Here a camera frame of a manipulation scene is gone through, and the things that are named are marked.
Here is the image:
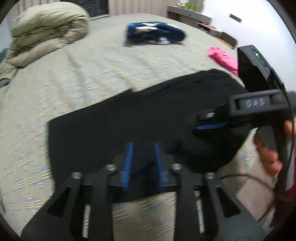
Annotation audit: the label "person's right hand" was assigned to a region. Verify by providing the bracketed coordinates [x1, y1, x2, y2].
[253, 120, 295, 178]

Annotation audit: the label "beige curtain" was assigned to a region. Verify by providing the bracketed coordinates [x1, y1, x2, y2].
[108, 0, 181, 17]

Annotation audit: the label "wooden chair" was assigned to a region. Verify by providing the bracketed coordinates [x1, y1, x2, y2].
[218, 32, 237, 49]

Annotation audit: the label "dark window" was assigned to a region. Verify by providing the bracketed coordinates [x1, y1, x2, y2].
[66, 0, 109, 18]

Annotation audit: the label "black pants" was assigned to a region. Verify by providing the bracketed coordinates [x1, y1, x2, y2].
[49, 69, 248, 187]

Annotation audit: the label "pink garment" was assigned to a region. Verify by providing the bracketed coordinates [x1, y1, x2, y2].
[208, 47, 238, 76]

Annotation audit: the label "black cable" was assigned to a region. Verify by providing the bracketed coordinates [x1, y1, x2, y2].
[218, 173, 278, 223]

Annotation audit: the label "folded olive duvet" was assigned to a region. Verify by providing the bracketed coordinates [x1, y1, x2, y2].
[1, 1, 89, 80]

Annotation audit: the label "grey wall desk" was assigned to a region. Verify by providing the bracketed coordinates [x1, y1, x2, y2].
[166, 4, 223, 35]

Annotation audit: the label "blue white garment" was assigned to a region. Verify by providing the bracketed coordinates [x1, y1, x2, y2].
[126, 21, 186, 45]

